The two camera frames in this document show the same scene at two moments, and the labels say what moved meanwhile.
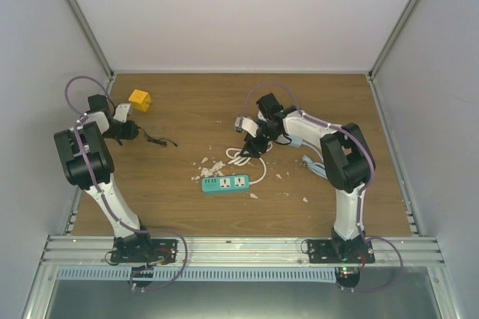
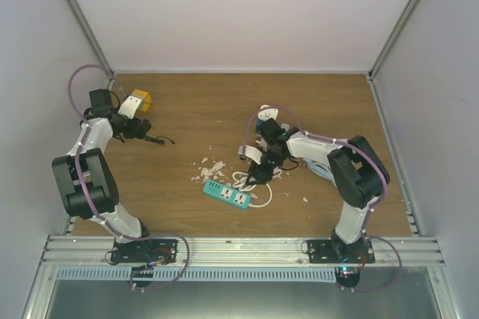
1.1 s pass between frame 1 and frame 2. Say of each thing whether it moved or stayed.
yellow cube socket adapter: stayed
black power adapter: moved
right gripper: moved
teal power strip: moved
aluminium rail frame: stayed
